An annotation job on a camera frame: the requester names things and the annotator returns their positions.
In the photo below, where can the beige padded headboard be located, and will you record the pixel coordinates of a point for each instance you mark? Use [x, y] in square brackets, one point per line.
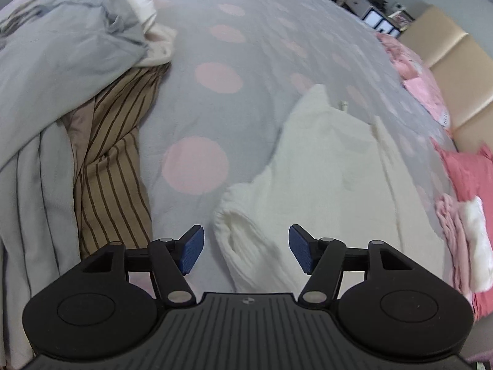
[462, 84]

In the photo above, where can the cream garment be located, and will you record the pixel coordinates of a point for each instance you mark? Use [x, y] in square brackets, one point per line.
[161, 46]

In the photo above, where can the small white fabric tag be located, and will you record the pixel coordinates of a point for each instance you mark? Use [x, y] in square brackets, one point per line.
[342, 105]

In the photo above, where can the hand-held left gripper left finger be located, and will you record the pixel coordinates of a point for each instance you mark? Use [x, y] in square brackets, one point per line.
[192, 247]

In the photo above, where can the small drawer unit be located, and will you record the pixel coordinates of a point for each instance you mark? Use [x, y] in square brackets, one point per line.
[362, 5]

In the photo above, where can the light pink pillow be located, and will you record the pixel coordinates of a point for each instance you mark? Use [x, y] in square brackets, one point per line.
[420, 84]

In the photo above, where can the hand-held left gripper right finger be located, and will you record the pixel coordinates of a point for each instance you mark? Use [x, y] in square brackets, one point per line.
[300, 250]

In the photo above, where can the grey garment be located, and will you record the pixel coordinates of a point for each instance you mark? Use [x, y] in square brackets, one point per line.
[57, 65]

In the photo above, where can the folded white cloth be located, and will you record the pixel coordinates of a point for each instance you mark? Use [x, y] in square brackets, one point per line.
[477, 246]

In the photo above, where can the folded pink clothes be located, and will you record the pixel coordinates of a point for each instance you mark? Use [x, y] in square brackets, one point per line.
[450, 231]

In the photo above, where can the salmon pink pillow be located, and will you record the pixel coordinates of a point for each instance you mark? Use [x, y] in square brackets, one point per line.
[470, 173]

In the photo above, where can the white textured garment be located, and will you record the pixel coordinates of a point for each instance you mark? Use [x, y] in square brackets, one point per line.
[327, 181]

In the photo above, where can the brown striped garment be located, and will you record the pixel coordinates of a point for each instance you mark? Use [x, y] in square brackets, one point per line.
[108, 185]

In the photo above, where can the grey duvet with pink dots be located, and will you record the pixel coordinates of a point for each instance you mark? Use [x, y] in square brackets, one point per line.
[250, 104]

